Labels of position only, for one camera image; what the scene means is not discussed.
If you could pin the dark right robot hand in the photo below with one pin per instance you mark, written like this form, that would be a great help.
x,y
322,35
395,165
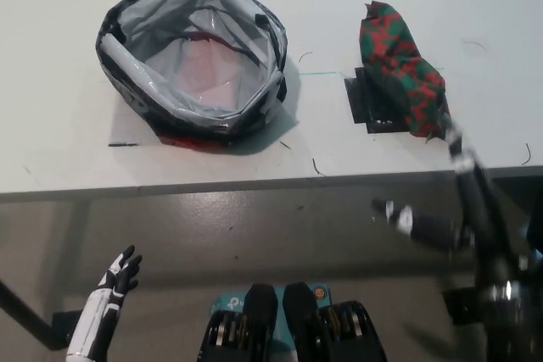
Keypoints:
x,y
483,226

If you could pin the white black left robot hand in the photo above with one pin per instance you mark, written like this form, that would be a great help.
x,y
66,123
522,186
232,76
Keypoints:
x,y
95,315

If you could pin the red green patterned cloth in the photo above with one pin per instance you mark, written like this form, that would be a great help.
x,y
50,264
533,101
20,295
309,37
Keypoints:
x,y
394,52

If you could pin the black plastic bag grey lining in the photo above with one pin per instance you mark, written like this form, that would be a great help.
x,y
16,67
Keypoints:
x,y
127,95

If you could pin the black slanted metal bar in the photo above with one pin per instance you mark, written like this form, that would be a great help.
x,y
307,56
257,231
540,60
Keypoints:
x,y
29,315

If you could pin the black tape patch on table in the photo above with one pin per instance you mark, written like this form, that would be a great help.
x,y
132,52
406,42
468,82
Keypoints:
x,y
369,99

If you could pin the thin black tape strip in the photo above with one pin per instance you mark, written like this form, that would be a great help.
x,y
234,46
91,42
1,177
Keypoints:
x,y
123,144

